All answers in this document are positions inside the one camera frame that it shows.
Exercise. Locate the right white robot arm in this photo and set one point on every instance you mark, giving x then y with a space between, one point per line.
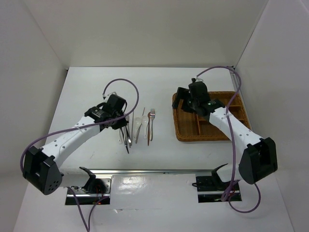
258 155

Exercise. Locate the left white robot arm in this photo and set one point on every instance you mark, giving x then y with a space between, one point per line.
41 165

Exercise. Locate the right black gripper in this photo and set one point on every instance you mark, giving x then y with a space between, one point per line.
182 93

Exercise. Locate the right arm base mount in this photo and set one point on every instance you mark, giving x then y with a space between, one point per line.
209 190

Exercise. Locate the silver chopstick left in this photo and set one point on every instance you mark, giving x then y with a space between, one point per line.
132 128

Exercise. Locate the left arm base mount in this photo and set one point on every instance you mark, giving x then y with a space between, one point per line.
95 190

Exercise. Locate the silver chopstick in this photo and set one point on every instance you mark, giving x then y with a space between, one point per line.
132 128
136 140

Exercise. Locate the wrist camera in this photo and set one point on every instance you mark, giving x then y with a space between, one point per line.
196 79
106 96

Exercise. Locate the aluminium table rail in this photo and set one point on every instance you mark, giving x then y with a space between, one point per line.
152 171

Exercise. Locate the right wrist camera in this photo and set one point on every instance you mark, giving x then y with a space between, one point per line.
196 79

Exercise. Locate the wicker divided tray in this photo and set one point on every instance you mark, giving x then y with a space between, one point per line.
191 128

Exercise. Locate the silver knife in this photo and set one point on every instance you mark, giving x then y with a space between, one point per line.
128 132

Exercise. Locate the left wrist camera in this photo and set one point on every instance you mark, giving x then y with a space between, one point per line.
106 96

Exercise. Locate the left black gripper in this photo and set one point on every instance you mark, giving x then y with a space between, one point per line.
121 123

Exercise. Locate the white ceramic spoon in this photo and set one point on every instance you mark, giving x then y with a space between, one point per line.
137 125
144 122
120 137

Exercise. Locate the silver chopstick right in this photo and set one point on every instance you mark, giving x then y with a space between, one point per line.
136 140

